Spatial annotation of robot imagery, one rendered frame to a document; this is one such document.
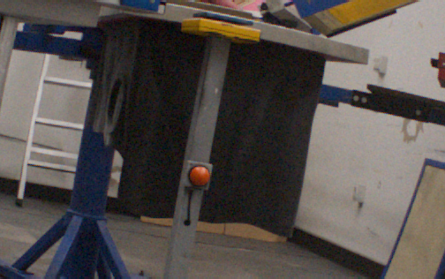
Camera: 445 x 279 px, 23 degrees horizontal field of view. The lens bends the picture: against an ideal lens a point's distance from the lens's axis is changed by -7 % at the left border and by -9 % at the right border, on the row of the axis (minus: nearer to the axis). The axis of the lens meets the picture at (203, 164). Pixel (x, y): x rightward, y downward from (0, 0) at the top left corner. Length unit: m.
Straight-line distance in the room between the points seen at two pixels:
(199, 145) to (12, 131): 4.93
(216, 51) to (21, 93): 4.93
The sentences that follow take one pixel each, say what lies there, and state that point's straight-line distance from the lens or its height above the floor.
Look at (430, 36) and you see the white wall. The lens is 6.08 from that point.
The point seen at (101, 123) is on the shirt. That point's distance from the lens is 2.84.
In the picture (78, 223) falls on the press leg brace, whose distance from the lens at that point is 3.82.
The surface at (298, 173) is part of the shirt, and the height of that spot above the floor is 0.67.
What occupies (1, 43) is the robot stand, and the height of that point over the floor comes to 0.84.
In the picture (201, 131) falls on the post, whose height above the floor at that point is 0.73.
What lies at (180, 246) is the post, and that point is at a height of 0.51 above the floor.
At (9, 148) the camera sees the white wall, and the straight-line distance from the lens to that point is 7.16.
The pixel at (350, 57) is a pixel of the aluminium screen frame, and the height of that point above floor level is 0.96.
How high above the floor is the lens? 0.79
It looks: 3 degrees down
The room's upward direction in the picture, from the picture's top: 10 degrees clockwise
